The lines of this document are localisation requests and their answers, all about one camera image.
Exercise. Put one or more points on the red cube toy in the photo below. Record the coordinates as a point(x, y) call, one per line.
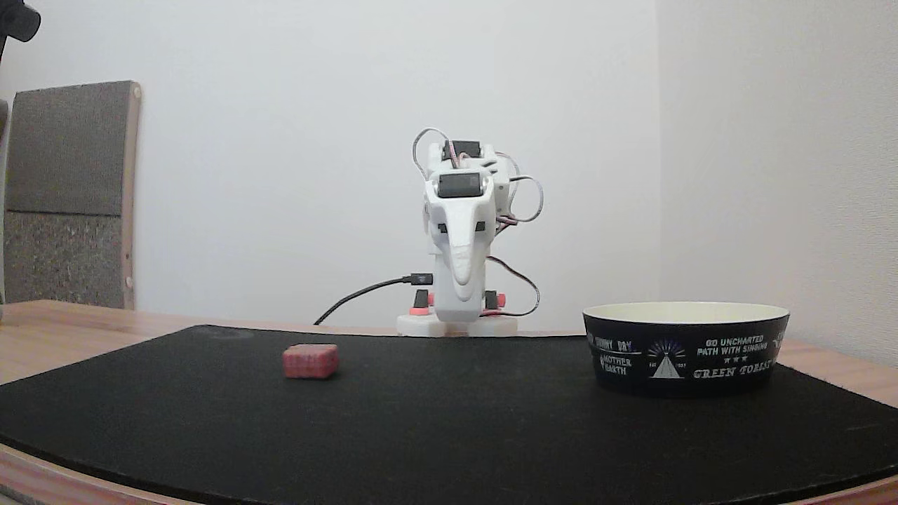
point(310, 361)

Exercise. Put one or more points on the dark blue printed bowl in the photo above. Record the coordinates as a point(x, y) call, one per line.
point(684, 358)

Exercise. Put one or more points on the black orange table clamp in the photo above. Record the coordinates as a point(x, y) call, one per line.
point(494, 299)
point(419, 300)

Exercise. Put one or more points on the black desk mat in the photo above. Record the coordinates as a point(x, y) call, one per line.
point(449, 435)

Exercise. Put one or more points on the grey panel with wood edge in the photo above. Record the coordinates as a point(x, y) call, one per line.
point(66, 196)

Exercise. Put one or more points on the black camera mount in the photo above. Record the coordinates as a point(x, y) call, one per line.
point(19, 19)

